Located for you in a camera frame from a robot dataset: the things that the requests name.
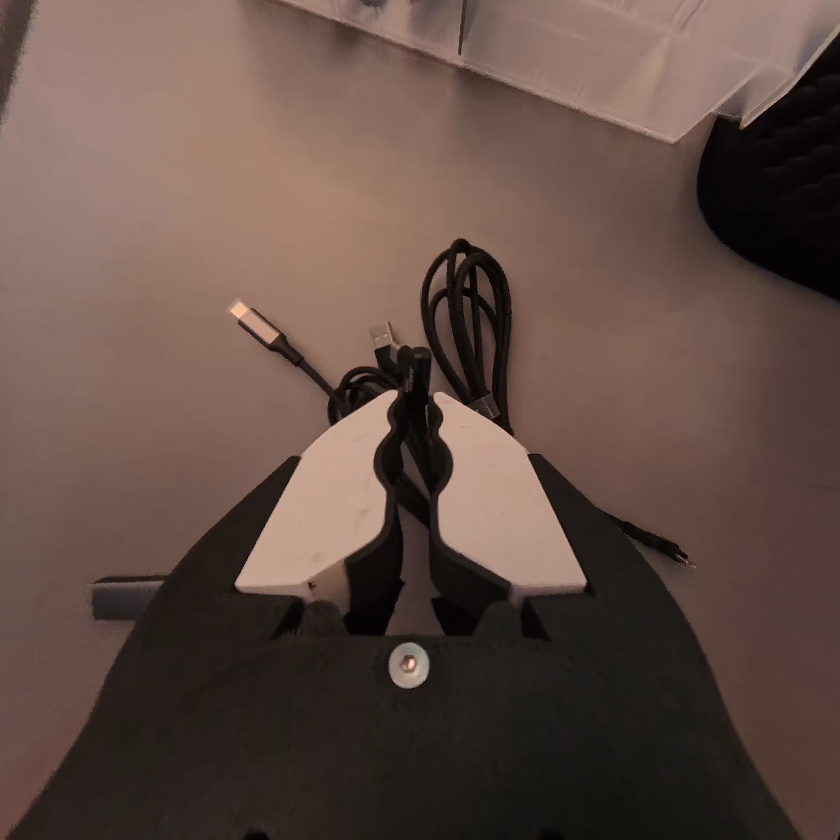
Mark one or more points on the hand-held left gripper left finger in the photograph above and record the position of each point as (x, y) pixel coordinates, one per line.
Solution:
(328, 505)

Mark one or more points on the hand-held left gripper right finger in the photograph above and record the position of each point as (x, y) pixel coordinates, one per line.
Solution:
(505, 512)

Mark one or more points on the clear plastic box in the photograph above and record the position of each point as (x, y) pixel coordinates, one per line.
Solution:
(590, 65)

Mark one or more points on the black office chair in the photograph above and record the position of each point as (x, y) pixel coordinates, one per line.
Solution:
(774, 197)

